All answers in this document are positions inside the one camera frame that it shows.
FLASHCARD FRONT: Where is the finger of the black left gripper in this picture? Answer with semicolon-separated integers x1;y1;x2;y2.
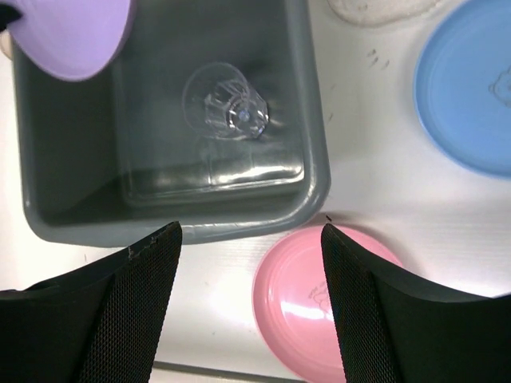
0;1;22;32

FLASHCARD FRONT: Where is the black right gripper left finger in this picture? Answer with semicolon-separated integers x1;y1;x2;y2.
1;223;182;382

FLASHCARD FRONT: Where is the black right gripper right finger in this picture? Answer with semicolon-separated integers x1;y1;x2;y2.
321;224;510;382

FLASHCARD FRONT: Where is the purple plastic plate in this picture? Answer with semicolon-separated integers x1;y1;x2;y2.
4;1;137;81

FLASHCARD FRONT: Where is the clear plastic cup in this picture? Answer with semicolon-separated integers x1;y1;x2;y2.
182;62;269;140

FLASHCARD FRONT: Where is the blue plastic plate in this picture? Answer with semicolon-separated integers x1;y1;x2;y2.
413;1;510;178

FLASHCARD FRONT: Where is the grey plastic bin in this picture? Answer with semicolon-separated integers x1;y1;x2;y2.
14;1;331;247

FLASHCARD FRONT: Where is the pink plastic plate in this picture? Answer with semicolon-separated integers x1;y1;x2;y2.
252;223;412;382

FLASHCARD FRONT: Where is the clear square dish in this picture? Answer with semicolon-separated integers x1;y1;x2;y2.
327;0;440;27

